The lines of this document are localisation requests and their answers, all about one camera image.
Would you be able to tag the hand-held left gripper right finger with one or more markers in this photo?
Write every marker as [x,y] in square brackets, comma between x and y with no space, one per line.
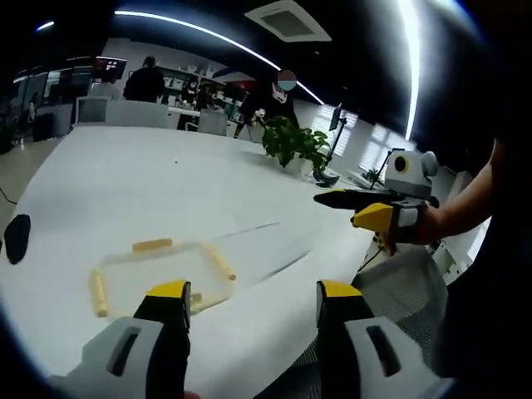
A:
[365,353]

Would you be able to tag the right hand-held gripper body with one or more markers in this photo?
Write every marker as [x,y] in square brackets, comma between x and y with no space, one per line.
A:
[409,174]

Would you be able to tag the black monitor on stand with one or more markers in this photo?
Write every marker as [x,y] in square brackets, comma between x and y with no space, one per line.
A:
[337,120]

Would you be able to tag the white desk partition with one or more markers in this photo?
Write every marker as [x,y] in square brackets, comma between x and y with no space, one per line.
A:
[124,112]

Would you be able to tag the ceiling air conditioner vent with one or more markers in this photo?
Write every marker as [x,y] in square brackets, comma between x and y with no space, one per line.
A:
[289,20]

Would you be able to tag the green potted plant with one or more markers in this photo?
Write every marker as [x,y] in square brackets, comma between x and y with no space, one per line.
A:
[295,143]

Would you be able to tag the black oval object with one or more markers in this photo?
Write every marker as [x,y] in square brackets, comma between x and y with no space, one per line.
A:
[17,239]

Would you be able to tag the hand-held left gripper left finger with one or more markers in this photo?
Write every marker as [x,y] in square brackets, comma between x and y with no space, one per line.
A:
[129,353]

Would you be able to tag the person's dark clothing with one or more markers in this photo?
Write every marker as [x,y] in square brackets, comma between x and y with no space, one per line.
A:
[494,311]

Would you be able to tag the person's right hand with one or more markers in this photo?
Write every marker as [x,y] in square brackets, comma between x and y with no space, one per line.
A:
[428,226]

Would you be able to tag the white mesh office chair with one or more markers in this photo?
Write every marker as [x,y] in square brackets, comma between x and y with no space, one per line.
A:
[399,299]

